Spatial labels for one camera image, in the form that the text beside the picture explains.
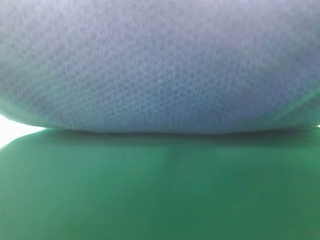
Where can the blue waffle-weave towel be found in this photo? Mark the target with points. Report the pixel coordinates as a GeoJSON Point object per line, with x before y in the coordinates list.
{"type": "Point", "coordinates": [183, 66]}

